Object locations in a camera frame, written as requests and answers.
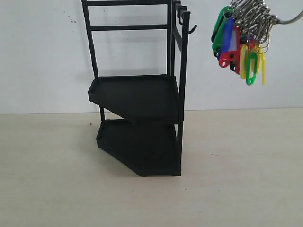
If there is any bunch of colourful key tags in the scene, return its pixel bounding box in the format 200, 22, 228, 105
211, 0, 303, 86

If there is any black two-tier metal rack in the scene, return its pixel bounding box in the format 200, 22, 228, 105
81, 0, 194, 177

